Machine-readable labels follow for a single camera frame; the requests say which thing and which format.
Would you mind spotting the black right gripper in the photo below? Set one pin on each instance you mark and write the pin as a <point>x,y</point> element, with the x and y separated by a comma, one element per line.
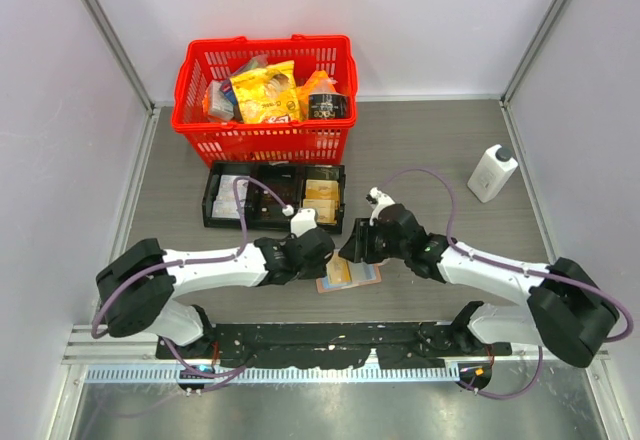
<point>358,247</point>

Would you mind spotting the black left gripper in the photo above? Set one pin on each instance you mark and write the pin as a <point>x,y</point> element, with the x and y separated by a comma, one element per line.
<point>319,270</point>

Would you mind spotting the gold credit card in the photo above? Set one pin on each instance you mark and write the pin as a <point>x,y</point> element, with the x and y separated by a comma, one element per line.
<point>338,272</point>
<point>362,273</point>

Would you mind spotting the pink leather card holder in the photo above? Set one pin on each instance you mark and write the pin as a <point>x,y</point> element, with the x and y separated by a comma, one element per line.
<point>323,287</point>

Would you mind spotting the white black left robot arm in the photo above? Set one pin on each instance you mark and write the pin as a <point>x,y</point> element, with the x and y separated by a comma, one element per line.
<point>139,290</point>

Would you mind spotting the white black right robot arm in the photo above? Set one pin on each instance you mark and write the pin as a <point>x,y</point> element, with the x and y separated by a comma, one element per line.
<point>558,307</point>

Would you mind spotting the gold cards in tray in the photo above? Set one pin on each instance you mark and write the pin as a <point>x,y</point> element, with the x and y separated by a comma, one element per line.
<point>323,197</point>

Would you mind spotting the dark brown cards in tray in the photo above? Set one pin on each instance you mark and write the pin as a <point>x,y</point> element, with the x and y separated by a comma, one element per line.
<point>280,180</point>

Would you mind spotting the black three-compartment card tray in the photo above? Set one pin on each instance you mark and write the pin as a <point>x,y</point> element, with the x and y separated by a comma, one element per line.
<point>256,193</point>

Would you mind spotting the white cards in tray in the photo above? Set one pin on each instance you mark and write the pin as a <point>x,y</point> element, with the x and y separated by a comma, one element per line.
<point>224,204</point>

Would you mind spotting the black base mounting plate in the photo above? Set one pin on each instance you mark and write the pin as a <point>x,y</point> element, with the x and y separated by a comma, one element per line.
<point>337,346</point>

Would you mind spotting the black round can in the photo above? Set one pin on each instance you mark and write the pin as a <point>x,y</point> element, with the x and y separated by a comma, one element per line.
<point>328,106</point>

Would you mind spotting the white bottle with black cap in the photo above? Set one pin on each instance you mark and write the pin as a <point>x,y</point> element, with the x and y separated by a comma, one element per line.
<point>494,169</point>

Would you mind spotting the yellow chips bag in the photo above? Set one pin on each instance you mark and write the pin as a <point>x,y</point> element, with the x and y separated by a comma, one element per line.
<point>267,94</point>

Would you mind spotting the orange snack bag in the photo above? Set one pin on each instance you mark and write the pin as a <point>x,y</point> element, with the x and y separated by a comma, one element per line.
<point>319,82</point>

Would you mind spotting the grey small box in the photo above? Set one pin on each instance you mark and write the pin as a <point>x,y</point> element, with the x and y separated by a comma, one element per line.
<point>216,106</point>

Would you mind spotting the red plastic shopping basket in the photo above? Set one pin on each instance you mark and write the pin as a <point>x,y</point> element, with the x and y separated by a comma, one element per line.
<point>312,141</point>

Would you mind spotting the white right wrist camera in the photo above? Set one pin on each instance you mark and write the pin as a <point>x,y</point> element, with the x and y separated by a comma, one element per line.
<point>378,201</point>

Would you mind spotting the aluminium frame rail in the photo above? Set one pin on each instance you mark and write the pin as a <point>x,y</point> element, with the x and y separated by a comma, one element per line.
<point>82,348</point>

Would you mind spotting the right aluminium corner post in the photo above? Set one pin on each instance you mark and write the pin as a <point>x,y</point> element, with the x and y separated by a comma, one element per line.
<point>542,34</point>

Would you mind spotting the aluminium corner post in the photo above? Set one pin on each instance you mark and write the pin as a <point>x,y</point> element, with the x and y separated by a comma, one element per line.
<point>542,34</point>
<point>114,44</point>

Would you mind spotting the left aluminium corner post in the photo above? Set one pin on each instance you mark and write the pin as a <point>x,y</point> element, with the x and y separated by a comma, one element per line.
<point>114,44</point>

